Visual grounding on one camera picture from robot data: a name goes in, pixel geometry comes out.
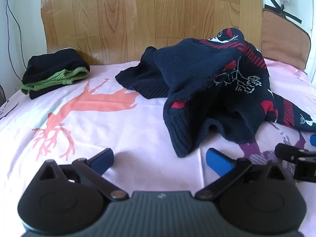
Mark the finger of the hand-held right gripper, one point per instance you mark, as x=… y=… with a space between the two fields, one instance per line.
x=293 y=153
x=313 y=140

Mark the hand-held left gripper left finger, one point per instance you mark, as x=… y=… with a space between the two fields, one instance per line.
x=102 y=160

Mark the green folded garment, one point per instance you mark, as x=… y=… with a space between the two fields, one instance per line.
x=61 y=77

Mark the brown mesh cushion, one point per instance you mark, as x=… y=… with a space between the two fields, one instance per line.
x=281 y=39

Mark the wood-grain headboard panel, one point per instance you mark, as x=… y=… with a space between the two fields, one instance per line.
x=148 y=17

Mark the navy red patterned knit sweater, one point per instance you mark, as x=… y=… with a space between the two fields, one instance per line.
x=197 y=79

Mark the black folded garment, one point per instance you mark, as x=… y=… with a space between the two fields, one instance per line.
x=54 y=60

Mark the black tape strip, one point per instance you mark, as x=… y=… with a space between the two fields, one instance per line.
x=284 y=13
x=275 y=1

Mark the pink printed bed sheet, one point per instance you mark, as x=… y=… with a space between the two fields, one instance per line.
x=123 y=128

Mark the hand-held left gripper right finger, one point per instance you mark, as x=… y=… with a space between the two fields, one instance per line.
x=218 y=161

